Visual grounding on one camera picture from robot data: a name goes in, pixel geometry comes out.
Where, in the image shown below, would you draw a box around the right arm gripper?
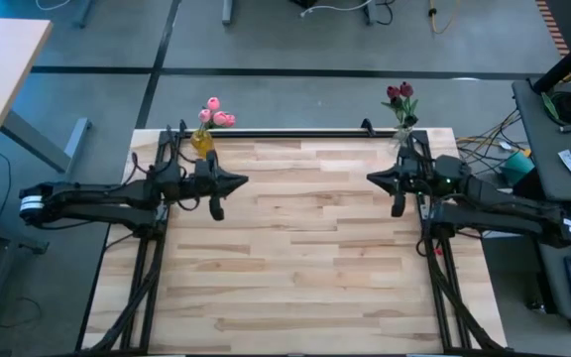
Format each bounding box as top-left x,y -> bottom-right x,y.
367,157 -> 423,219

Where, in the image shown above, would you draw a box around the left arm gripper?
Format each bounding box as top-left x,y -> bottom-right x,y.
193,151 -> 250,222

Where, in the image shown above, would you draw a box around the dark red artificial tulip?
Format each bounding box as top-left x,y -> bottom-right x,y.
398,81 -> 419,131
382,85 -> 405,130

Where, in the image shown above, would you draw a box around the clear glass vase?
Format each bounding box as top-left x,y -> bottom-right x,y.
393,126 -> 413,150

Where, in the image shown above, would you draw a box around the yellow glass vase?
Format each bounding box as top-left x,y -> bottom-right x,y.
189,127 -> 216,159

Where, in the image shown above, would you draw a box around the teal cup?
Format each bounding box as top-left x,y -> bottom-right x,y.
499,151 -> 534,187

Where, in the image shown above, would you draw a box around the dark grey side table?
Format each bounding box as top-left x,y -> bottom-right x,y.
511,76 -> 571,333

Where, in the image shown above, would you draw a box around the black diagonal pole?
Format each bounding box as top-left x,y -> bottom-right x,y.
532,22 -> 571,94

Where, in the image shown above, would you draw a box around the light wood desk grey legs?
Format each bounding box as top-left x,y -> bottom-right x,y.
0,17 -> 91,173

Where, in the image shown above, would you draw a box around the black aluminium table frame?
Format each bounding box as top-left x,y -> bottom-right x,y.
74,126 -> 510,357

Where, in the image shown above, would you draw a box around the yellow floor cable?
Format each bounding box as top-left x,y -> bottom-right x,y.
427,0 -> 461,35

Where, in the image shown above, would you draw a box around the white floor cable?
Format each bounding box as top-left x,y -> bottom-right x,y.
298,0 -> 372,19

